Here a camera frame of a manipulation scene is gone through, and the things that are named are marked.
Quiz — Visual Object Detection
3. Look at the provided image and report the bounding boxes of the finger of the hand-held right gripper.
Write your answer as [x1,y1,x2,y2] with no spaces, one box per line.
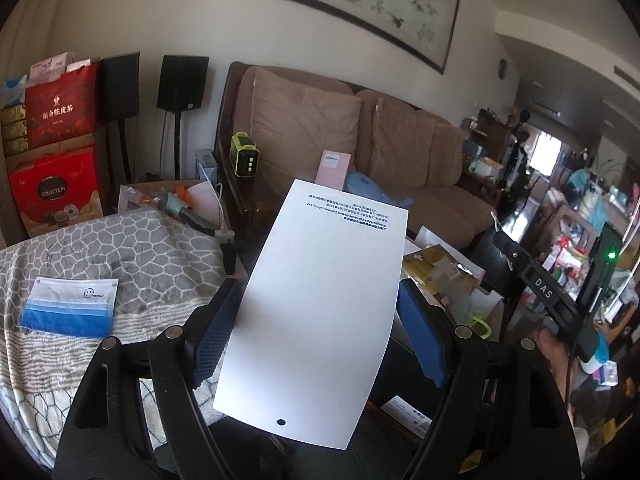
[492,230,532,272]

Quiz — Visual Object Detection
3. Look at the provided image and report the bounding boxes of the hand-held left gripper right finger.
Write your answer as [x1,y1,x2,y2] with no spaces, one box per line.
[397,279,583,480]

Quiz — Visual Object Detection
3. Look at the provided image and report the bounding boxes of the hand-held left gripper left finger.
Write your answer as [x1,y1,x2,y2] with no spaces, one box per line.
[60,276,246,480]

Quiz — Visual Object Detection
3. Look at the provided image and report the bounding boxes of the green rope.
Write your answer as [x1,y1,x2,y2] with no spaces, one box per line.
[467,312,493,338]

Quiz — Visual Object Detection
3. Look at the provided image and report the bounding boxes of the person's right hand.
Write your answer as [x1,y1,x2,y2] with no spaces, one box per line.
[529,326,572,411]

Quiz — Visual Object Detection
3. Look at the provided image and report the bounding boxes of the cluttered wooden table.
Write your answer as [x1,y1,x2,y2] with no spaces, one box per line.
[530,160,640,386]

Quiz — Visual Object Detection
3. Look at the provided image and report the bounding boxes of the brown sofa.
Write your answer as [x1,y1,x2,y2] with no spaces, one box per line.
[215,61,501,251]

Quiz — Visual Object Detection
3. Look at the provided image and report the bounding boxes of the black power adapter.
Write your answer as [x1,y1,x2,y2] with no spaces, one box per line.
[220,240,238,276]

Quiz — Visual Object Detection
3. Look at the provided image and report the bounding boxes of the white bag with red pouch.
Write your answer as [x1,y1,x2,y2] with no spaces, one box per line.
[415,226,503,321]

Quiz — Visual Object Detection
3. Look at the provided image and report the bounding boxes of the white long box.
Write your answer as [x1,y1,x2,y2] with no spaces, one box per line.
[385,395,433,441]

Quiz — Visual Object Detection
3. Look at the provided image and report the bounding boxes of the tan cushion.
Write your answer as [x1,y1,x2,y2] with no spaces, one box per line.
[430,122,468,188]
[250,67,363,196]
[370,97,446,188]

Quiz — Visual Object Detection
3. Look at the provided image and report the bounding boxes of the grey patterned blanket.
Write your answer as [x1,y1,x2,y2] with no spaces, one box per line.
[0,208,251,476]

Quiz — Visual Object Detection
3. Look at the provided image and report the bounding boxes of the wooden cabinet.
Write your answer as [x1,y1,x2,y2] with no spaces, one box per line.
[475,107,516,151]

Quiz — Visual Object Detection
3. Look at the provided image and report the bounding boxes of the teal heat gun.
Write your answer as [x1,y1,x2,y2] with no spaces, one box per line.
[155,194,221,236]

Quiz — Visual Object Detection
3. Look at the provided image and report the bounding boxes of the blue face mask pack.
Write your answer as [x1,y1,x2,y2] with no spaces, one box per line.
[19,276,120,339]

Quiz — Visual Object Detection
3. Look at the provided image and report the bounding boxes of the cluttered cardboard box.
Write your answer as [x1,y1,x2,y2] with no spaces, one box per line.
[118,180,223,221]

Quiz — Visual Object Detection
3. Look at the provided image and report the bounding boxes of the pale blue box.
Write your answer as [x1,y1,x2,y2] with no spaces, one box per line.
[195,149,221,183]

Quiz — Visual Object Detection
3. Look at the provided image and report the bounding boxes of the red gift box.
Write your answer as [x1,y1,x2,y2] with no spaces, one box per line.
[7,145,103,238]

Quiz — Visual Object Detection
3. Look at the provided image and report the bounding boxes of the black speaker on stand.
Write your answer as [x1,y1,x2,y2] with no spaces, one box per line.
[157,55,210,181]
[100,52,141,186]

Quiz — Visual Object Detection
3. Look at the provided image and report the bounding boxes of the red gift boxes stack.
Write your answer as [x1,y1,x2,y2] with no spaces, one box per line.
[25,64,98,150]

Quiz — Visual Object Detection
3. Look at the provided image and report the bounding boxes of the stack of gold boxes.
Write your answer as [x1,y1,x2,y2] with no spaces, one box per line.
[0,105,28,158]

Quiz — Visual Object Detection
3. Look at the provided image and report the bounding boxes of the framed ink painting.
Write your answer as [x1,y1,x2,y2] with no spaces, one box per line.
[242,0,462,75]

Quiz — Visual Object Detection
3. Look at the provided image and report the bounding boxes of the pink white box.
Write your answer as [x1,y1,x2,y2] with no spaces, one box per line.
[29,52,93,81]

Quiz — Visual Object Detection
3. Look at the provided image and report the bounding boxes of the blue tissue pack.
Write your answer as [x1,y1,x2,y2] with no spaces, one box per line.
[0,76,28,106]

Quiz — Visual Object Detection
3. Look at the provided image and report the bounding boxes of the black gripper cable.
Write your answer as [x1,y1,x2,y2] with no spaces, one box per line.
[564,345,575,411]

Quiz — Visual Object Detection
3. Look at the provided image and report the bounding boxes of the white charger with cable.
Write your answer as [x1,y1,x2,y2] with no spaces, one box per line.
[214,182,236,242]

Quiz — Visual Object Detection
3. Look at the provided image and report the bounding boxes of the blue massager with strap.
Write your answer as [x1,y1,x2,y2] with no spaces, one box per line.
[345,171,416,211]

